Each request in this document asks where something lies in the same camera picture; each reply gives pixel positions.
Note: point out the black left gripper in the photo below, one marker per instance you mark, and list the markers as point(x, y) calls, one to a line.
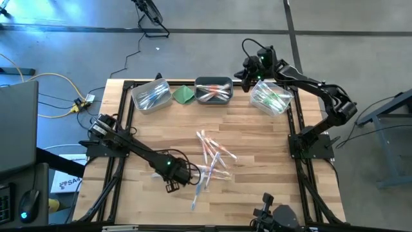
point(177, 172)

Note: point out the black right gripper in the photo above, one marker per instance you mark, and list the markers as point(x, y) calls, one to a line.
point(260, 64)

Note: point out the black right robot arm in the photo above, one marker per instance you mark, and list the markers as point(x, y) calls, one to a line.
point(309, 84)

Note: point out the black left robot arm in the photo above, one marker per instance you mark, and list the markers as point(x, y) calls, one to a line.
point(138, 149)

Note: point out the teal plastic bin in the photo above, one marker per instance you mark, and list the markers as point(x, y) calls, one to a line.
point(206, 80)

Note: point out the clear plastic bin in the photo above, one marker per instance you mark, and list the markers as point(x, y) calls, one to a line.
point(286, 108)

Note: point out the green folded cloth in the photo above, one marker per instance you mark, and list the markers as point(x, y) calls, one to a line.
point(184, 95)

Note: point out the white label strip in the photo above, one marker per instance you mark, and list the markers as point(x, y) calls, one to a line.
point(312, 229)
point(119, 228)

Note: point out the translucent white plastic bin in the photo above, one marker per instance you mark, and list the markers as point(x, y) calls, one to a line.
point(141, 106)

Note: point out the black handheld control device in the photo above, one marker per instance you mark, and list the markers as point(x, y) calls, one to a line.
point(283, 216)

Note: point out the black floor fan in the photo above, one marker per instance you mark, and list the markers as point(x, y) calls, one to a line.
point(149, 9)

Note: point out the black diagonal beam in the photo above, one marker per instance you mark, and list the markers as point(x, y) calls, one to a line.
point(61, 162)

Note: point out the white cardboard box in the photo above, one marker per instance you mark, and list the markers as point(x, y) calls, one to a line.
point(58, 188)

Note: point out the white power adapter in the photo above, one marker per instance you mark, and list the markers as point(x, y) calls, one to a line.
point(90, 97)

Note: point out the small yellow object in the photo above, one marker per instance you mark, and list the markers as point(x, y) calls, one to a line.
point(54, 206)

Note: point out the black power plug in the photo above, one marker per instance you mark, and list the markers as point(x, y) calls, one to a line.
point(77, 103)

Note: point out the dark grey desk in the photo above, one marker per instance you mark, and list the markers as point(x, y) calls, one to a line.
point(44, 180)

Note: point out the black computer mouse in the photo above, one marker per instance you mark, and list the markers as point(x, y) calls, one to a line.
point(29, 203)

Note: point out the black backlit keyboard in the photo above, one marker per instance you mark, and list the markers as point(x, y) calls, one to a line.
point(4, 206)

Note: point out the grey blue metal stand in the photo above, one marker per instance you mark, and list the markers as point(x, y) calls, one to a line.
point(394, 182)

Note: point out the black floor bar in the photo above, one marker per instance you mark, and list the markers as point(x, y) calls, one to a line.
point(16, 71)

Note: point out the black arch bracket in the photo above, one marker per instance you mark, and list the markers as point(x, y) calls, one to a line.
point(158, 76)

